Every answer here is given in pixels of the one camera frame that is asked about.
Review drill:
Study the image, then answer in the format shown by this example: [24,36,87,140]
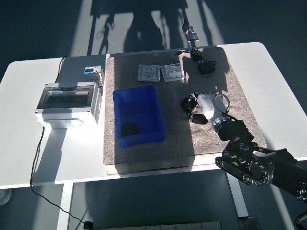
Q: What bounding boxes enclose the white left table leg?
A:
[56,183,73,230]

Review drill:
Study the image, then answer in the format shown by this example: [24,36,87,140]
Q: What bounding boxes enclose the white round floor object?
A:
[0,190,12,206]

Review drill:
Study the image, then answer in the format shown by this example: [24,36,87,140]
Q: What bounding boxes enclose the white table leg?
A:
[225,170,249,219]
[56,183,73,230]

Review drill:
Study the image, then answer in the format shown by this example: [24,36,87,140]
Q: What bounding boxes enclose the grey metal floor plate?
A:
[100,220,223,230]

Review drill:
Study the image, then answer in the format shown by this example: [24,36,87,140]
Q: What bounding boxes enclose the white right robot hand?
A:
[188,91,225,125]

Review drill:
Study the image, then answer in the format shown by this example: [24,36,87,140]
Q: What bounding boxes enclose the white enclosure with clear lid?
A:
[34,80,104,130]

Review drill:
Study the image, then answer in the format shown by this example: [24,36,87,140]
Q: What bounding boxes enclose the dark table foot plate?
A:
[236,215,261,230]

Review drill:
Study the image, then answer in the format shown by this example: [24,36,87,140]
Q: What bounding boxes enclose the blue plastic box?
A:
[112,85,166,149]

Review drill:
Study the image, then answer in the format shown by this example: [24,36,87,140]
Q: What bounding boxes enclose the grey-brown mat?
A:
[103,46,268,177]

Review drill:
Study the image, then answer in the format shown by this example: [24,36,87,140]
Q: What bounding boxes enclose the white socket panel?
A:
[160,62,186,83]

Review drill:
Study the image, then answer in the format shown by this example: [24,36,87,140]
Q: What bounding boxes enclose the black power adapter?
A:
[197,60,216,75]

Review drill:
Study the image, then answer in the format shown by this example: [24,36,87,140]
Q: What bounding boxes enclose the grey socket panel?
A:
[137,64,161,82]

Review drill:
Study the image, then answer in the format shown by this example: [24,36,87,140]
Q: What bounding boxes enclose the short black cable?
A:
[55,57,67,83]

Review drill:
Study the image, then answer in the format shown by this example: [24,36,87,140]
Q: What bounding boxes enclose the long black power cable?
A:
[29,126,85,225]

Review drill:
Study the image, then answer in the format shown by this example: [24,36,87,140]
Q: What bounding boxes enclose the white right table leg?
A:
[225,170,249,219]

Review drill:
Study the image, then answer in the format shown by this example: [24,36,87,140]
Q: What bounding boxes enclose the blue and white circuit breaker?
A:
[83,66,105,81]

